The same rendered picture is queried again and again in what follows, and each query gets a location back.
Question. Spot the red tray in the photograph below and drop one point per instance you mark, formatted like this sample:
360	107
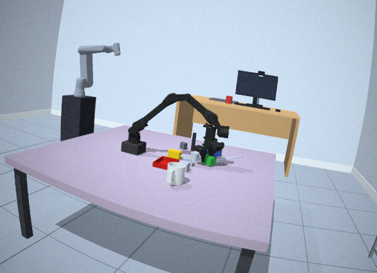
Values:
163	161

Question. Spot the white mug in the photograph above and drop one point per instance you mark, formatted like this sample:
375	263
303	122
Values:
175	173

